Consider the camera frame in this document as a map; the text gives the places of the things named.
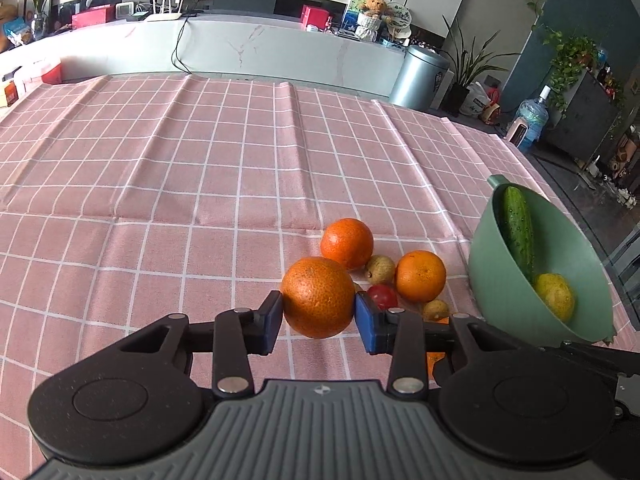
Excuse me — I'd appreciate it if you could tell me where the brown teddy bear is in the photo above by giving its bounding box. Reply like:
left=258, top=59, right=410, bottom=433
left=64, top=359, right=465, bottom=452
left=357, top=0, right=393, bottom=18

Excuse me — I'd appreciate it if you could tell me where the green plastic bowl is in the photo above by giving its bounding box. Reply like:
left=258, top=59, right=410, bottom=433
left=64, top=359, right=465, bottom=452
left=467, top=174, right=617, bottom=347

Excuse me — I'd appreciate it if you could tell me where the red and white box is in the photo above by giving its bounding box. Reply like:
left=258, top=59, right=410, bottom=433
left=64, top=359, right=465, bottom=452
left=40, top=59, right=65, bottom=86

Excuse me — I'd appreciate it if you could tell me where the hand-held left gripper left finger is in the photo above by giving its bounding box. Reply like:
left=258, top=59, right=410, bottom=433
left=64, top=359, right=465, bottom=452
left=107, top=290, right=285, bottom=400

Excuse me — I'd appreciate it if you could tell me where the black power cable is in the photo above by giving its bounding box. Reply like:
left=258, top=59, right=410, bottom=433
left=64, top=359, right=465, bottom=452
left=171, top=16, right=193, bottom=73

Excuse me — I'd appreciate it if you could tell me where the green cucumber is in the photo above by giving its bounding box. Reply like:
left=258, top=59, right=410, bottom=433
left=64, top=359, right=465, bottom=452
left=501, top=186, right=536, bottom=283

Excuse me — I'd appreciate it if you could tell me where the blue packet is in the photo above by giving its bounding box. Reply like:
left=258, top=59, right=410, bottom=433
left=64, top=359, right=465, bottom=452
left=2, top=17, right=33, bottom=43

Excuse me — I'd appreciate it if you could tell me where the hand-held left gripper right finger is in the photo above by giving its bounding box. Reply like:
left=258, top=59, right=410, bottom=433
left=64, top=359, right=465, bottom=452
left=354, top=292, right=541, bottom=397

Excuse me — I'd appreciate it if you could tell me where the large dark orange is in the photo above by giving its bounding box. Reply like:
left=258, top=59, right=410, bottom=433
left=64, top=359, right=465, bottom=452
left=280, top=256, right=357, bottom=339

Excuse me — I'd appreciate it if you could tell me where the red bag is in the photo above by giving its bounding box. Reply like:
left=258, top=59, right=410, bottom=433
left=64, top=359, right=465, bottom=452
left=480, top=87, right=506, bottom=126

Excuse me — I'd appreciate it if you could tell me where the light smooth orange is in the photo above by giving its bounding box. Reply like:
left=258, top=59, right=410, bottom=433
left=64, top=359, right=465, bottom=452
left=395, top=250, right=447, bottom=304

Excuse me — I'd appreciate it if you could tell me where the long-leaf potted plant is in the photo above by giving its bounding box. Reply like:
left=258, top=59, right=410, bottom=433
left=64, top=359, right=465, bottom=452
left=440, top=15, right=523, bottom=116

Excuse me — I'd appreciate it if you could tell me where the white plastic bag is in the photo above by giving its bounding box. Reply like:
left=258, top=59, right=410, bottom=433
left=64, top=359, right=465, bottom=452
left=460, top=81, right=493, bottom=118

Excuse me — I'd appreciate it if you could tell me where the round paper fan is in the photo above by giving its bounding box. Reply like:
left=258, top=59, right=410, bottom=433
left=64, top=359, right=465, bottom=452
left=385, top=2, right=413, bottom=31

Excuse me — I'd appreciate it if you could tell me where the pink checked tablecloth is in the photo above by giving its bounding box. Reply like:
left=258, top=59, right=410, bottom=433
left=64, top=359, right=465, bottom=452
left=0, top=74, right=640, bottom=480

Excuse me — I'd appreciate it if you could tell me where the brown longan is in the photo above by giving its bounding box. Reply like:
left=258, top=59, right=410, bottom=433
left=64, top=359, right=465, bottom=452
left=364, top=255, right=397, bottom=283
left=421, top=299, right=451, bottom=322

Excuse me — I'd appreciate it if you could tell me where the long red box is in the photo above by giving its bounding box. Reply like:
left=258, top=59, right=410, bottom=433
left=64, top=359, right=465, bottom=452
left=71, top=5, right=113, bottom=30

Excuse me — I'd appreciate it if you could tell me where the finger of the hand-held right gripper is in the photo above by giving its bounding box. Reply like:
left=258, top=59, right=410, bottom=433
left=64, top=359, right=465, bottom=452
left=542, top=341, right=640, bottom=378

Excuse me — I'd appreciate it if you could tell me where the round orange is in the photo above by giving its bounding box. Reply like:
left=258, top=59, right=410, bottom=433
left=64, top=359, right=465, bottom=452
left=320, top=218, right=375, bottom=271

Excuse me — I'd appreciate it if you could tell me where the white marble console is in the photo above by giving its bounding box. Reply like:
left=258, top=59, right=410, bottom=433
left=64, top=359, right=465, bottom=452
left=0, top=0, right=406, bottom=106

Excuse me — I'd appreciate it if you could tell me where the small red box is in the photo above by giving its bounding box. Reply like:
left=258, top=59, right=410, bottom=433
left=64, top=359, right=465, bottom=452
left=300, top=5, right=332, bottom=31

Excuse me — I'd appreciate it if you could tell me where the white router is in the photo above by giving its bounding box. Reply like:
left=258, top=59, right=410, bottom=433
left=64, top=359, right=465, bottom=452
left=145, top=0, right=188, bottom=22

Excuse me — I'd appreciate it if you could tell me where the green vine plant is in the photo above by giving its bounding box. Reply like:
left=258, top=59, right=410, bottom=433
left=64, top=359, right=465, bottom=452
left=530, top=25, right=626, bottom=116

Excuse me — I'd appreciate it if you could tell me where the grey cabinet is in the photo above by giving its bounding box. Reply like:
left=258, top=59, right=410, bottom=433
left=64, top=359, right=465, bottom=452
left=542, top=67, right=626, bottom=161

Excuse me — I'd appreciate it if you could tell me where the blue water bottle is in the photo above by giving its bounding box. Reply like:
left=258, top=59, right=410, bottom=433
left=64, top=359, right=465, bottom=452
left=515, top=85, right=551, bottom=153

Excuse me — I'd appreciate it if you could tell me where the grey metal trash can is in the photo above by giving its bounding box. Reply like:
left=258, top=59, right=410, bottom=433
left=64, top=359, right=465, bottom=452
left=389, top=45, right=451, bottom=111

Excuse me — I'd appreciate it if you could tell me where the small red fruit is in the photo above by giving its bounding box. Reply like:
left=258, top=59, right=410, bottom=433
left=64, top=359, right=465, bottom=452
left=367, top=283, right=399, bottom=311

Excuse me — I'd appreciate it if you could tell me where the pink device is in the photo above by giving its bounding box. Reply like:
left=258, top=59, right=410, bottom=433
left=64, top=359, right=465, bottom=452
left=506, top=112, right=533, bottom=147

